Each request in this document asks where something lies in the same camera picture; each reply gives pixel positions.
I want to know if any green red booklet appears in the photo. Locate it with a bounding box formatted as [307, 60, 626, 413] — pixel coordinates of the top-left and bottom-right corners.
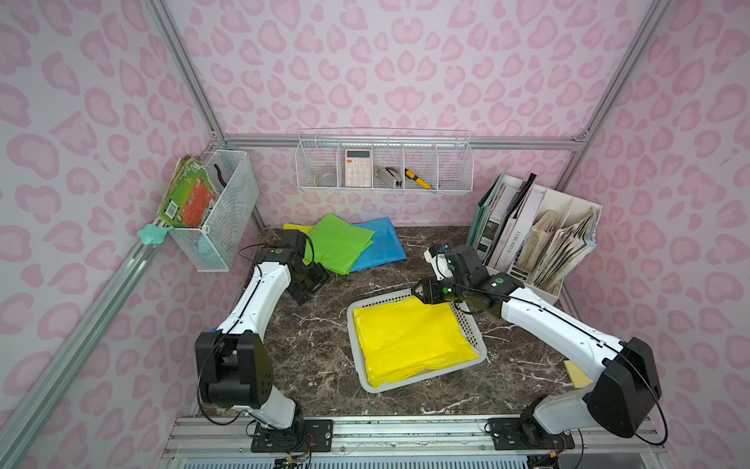
[157, 156, 220, 229]

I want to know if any stack of beige papers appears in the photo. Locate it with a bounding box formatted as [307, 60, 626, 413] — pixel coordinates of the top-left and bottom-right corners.
[514, 207, 600, 294]

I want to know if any grey stapler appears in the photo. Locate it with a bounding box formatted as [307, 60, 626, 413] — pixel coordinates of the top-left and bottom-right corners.
[375, 166, 404, 189]

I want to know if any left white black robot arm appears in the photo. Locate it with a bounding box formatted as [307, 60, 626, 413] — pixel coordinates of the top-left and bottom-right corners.
[195, 231, 330, 438]

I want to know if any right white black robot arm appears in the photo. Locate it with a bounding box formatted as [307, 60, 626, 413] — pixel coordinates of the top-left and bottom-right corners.
[412, 245, 661, 439]

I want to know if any lime yellow folded raincoat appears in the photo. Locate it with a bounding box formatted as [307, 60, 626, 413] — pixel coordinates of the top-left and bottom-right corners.
[283, 224, 314, 235]

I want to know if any yellow black utility knife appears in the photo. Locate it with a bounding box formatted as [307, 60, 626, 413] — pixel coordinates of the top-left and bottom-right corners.
[404, 168, 433, 191]

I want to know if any white desktop file organizer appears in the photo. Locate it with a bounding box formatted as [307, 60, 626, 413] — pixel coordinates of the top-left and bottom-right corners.
[475, 175, 602, 303]

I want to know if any pink white calculator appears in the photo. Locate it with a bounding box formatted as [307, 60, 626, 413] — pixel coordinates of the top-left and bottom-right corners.
[344, 148, 373, 189]

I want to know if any green raincoat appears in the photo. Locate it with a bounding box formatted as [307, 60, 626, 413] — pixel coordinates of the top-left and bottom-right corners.
[305, 214, 375, 275]

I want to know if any mint green wall hook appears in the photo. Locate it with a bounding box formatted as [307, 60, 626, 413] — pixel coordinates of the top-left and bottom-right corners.
[137, 224, 172, 245]

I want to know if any blue raincoat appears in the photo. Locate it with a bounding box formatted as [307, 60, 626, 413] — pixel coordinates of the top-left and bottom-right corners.
[351, 217, 407, 273]

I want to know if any green file folder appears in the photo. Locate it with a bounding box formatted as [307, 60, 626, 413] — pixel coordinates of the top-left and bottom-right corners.
[468, 172, 505, 248]

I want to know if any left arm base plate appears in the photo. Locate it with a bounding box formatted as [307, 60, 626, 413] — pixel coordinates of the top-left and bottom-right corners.
[246, 419, 334, 453]

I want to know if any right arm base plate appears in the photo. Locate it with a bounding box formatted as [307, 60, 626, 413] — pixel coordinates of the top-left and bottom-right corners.
[484, 416, 576, 453]

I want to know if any white perforated plastic basket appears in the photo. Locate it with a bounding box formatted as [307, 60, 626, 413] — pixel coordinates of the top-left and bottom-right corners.
[347, 288, 488, 394]

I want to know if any white wire wall shelf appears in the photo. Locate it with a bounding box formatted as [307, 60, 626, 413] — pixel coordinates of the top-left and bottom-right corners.
[295, 128, 474, 193]

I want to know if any yellow sticky note pad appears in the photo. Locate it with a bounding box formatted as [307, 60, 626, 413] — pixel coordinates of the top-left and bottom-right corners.
[564, 361, 594, 389]

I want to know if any white raincoat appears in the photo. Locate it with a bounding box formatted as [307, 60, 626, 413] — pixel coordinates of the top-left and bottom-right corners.
[365, 376, 386, 389]

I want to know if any white mesh wall basket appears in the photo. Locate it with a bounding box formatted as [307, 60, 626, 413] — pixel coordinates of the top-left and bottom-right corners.
[170, 150, 259, 273]

